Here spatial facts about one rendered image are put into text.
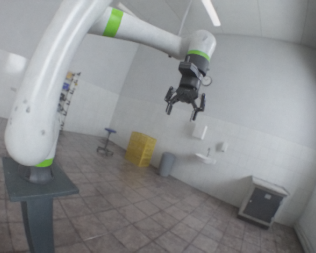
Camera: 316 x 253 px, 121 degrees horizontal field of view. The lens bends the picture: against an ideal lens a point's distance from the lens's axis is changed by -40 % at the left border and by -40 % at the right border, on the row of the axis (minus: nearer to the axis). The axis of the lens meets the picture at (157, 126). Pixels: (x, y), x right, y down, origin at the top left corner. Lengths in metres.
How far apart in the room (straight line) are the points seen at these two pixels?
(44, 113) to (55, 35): 0.16
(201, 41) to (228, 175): 3.32
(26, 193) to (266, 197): 3.06
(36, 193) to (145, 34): 0.65
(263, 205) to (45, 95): 3.12
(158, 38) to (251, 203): 2.92
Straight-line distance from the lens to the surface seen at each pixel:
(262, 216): 3.16
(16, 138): 0.34
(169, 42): 0.63
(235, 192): 3.71
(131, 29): 0.57
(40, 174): 0.55
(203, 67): 0.54
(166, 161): 3.74
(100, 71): 5.66
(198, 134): 3.71
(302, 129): 3.89
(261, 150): 3.60
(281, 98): 3.92
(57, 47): 0.34
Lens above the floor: 1.23
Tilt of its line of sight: 1 degrees down
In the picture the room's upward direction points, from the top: 19 degrees clockwise
